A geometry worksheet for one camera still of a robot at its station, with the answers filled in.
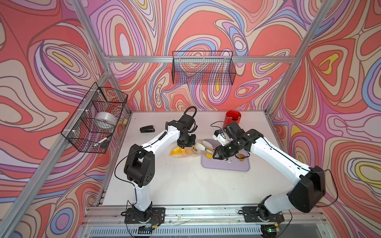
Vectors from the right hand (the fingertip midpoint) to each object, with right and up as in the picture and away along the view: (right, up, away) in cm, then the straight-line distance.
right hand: (218, 159), depth 77 cm
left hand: (-12, +6, +11) cm, 18 cm away
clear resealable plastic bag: (-23, +1, +16) cm, 28 cm away
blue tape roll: (0, +15, -5) cm, 16 cm away
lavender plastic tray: (+14, -6, +14) cm, 20 cm away
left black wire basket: (-60, +18, -9) cm, 64 cm away
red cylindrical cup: (+14, +25, +27) cm, 39 cm away
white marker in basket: (-60, +9, -6) cm, 61 cm away
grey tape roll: (-57, +21, -5) cm, 61 cm away
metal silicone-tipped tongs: (-5, +6, +9) cm, 12 cm away
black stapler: (-46, +16, +28) cm, 56 cm away
